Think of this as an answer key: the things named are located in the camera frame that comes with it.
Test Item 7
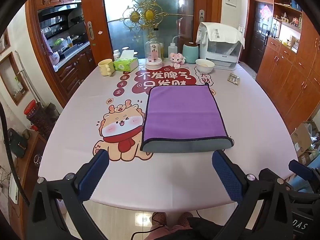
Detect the pink flower toy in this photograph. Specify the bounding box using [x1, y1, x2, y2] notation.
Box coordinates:
[169, 52, 186, 64]

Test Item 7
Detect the red door decoration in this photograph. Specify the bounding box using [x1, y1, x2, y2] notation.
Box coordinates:
[260, 4, 272, 21]

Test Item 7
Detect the frosted glass sliding door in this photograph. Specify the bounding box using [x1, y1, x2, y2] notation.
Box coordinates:
[102, 0, 196, 66]

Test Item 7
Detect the white countertop appliance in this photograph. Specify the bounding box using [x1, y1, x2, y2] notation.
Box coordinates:
[199, 22, 245, 70]

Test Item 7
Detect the purple and grey towel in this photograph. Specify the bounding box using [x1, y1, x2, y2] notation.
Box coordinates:
[140, 84, 235, 154]

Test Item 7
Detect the pink printed tablecloth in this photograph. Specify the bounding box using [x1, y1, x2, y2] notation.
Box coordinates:
[37, 62, 299, 205]

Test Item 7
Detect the white bowl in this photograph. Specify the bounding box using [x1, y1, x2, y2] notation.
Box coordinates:
[195, 58, 215, 74]

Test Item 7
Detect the dark entrance door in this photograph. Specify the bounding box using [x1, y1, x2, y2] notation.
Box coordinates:
[249, 0, 273, 73]

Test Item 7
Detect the person's right slipper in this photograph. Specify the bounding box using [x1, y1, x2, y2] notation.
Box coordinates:
[178, 212, 194, 227]

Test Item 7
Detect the clear squeeze bottle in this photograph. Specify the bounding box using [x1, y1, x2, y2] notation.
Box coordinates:
[167, 35, 181, 61]

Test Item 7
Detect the green tissue box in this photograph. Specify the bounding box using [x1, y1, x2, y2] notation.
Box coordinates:
[113, 50, 139, 72]

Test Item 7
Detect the glass dome with pink figurine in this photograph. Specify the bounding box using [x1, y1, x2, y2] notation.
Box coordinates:
[144, 39, 164, 71]

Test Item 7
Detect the silver blister pack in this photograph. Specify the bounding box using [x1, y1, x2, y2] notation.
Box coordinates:
[227, 73, 241, 86]

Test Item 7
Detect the wooden wall cabinet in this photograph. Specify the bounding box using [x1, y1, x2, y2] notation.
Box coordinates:
[256, 0, 320, 136]

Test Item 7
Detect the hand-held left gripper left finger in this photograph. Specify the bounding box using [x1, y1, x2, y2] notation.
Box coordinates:
[26, 149, 110, 240]

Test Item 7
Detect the white cloth cover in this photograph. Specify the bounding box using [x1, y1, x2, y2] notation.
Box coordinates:
[196, 22, 246, 50]

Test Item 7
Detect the red lid glass jar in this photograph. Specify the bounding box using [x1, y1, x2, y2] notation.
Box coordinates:
[24, 99, 55, 138]

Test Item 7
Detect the yellow mug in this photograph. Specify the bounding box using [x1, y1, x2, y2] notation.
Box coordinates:
[98, 59, 116, 77]

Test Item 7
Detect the gold door ornament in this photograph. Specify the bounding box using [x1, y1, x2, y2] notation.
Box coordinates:
[119, 0, 173, 42]

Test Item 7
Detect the wooden picture frame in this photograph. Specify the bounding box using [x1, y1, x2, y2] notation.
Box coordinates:
[0, 52, 29, 106]

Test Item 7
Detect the cardboard box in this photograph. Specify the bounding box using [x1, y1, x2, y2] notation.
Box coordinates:
[290, 121, 320, 166]

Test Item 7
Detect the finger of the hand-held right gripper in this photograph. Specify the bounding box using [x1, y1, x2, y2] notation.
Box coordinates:
[288, 159, 317, 181]

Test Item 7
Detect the black cable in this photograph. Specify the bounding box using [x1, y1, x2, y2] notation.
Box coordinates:
[132, 210, 203, 240]

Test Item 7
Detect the black bag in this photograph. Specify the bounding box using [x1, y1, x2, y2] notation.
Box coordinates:
[7, 128, 30, 158]

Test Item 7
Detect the person's left slipper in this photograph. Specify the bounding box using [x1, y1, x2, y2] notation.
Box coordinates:
[152, 212, 167, 227]

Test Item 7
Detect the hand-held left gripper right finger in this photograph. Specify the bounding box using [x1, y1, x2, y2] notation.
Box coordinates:
[212, 149, 294, 240]

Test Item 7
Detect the teal canister with brown lid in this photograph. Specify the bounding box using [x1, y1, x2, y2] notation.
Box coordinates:
[182, 42, 200, 64]

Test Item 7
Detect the person's slipper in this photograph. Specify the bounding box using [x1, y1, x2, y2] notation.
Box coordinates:
[152, 212, 167, 227]
[178, 212, 194, 227]

